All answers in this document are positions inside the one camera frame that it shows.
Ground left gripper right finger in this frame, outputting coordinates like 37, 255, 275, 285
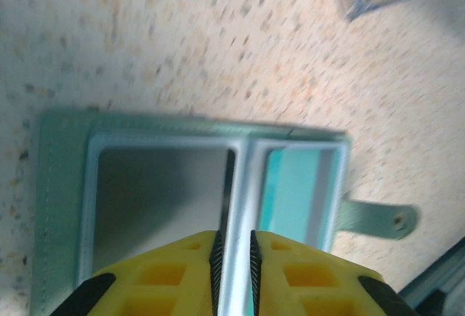
249, 230, 419, 316

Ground aluminium frame rail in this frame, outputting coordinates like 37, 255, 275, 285
397, 237, 465, 316

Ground green card holder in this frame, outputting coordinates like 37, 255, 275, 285
28, 108, 419, 316

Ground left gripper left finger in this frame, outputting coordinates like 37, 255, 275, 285
49, 229, 224, 316

